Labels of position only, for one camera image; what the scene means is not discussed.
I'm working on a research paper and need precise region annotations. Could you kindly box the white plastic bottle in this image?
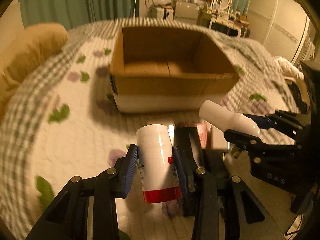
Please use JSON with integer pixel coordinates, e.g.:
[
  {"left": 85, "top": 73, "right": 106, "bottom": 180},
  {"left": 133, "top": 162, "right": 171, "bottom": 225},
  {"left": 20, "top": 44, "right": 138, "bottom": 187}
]
[{"left": 199, "top": 100, "right": 260, "bottom": 137}]

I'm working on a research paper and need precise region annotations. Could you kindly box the white bottle with red band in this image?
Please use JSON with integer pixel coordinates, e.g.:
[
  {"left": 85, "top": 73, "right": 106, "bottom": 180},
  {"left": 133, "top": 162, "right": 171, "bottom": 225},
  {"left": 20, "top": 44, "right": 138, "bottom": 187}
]
[{"left": 136, "top": 124, "right": 181, "bottom": 204}]

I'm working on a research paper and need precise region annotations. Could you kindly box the red rose tin box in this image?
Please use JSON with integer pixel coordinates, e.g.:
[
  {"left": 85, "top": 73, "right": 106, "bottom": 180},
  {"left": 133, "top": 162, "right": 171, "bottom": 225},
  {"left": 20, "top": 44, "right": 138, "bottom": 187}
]
[{"left": 197, "top": 122, "right": 212, "bottom": 149}]

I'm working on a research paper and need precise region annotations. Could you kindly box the white jacket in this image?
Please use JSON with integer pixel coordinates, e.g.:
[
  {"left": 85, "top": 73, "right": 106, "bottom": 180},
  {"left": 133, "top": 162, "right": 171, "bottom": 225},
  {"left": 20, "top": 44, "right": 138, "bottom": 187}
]
[{"left": 273, "top": 56, "right": 304, "bottom": 80}]

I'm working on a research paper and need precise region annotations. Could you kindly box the white rectangular box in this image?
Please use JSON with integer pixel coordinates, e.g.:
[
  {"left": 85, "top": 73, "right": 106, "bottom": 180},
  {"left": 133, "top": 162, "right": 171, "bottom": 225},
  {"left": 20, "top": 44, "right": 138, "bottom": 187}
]
[{"left": 210, "top": 126, "right": 229, "bottom": 151}]

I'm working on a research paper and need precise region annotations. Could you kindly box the floral quilted bedspread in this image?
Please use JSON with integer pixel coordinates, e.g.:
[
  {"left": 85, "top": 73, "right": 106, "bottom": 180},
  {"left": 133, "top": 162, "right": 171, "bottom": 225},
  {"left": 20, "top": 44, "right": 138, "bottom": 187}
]
[{"left": 1, "top": 18, "right": 299, "bottom": 239}]

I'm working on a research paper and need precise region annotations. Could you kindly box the white louvered wardrobe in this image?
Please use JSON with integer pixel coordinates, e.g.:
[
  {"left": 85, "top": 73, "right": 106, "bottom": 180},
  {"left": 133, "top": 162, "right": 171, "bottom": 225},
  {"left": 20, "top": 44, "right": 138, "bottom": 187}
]
[{"left": 247, "top": 0, "right": 315, "bottom": 66}]

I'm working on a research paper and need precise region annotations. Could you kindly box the white vanity table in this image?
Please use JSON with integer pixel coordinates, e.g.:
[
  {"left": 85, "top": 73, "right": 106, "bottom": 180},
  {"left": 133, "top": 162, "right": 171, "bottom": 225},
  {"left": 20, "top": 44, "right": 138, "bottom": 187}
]
[{"left": 196, "top": 11, "right": 251, "bottom": 38}]

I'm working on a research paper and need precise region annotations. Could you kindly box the open cardboard box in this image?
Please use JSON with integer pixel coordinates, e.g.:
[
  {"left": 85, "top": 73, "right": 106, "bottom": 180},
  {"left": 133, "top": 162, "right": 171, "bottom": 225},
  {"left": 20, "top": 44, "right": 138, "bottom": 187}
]
[{"left": 110, "top": 26, "right": 239, "bottom": 114}]

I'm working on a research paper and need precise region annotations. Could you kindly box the silver mini fridge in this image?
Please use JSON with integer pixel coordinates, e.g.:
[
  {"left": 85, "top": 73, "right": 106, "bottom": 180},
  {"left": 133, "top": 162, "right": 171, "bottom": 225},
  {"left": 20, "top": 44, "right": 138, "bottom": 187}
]
[{"left": 174, "top": 1, "right": 200, "bottom": 20}]

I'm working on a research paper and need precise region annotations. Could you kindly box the beige pillow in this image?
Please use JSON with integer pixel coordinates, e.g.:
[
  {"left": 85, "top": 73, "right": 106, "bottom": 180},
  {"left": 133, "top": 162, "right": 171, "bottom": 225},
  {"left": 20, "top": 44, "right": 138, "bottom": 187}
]
[{"left": 0, "top": 23, "right": 69, "bottom": 123}]

